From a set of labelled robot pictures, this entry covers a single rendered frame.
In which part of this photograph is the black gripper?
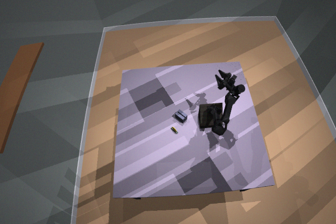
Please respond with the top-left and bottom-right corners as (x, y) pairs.
(215, 70), (234, 90)

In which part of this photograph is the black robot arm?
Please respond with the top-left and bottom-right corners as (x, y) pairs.
(207, 75), (245, 136)

